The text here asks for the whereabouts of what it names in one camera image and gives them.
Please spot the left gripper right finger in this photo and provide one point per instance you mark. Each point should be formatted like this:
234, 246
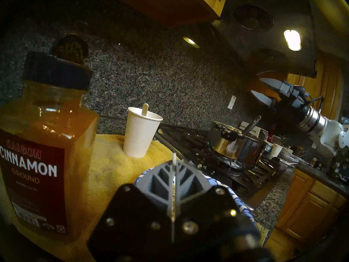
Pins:
212, 223

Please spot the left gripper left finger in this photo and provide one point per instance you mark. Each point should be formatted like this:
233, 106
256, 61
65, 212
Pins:
136, 223

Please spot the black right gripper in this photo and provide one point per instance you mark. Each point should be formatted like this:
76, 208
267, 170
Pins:
289, 111

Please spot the metal serving spoon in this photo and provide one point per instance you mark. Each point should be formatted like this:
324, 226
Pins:
252, 125

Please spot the amber cinnamon bottle black cap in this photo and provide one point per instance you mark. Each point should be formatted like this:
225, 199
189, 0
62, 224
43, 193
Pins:
49, 127

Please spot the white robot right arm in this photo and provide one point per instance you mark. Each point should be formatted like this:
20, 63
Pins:
330, 130

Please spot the blue patterned paper bowl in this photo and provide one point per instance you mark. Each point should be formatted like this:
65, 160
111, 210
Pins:
241, 204

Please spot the small white plastic spoon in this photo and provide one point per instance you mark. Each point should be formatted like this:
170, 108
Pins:
145, 108

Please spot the white countertop appliance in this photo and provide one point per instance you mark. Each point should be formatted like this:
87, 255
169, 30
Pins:
256, 131

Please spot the dark steel range hood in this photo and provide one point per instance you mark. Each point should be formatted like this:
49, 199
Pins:
259, 40

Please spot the range hood lamp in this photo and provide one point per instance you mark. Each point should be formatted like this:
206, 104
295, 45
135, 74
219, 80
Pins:
292, 40

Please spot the blue white tub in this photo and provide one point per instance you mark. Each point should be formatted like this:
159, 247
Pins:
268, 148

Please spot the white paper cup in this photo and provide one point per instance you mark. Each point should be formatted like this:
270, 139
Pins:
275, 151
139, 136

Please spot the yellow cloth mat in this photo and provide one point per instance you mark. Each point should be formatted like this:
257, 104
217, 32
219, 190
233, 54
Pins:
109, 166

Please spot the stainless steel pot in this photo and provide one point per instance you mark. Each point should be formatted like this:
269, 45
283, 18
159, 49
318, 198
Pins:
245, 152

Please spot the blue patterned paper plate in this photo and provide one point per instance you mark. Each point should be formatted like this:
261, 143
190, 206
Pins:
289, 159

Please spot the steel gas cooktop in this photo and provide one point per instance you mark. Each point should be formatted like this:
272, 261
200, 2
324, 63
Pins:
196, 144

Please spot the wooden base cabinets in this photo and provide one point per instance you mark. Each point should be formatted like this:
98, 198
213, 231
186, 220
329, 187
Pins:
305, 209

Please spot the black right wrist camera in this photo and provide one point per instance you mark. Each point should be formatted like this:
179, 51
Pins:
300, 91

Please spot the white wall outlet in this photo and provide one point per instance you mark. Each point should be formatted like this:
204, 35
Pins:
232, 102

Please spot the wide wooden wall cabinets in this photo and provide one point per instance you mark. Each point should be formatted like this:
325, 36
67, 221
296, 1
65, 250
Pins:
177, 7

